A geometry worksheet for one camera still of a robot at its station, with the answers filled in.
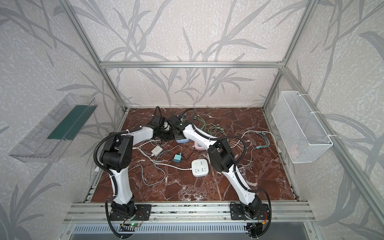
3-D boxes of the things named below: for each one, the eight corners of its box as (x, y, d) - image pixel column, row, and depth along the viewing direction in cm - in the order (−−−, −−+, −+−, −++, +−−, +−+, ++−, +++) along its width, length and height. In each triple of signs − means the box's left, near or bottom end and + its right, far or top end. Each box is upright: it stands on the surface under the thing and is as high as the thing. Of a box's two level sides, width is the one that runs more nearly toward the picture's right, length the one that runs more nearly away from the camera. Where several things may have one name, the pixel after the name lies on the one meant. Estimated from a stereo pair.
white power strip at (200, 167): (191, 177, 87) (191, 175, 85) (192, 161, 94) (191, 159, 91) (208, 177, 87) (208, 175, 85) (208, 161, 94) (208, 159, 91)
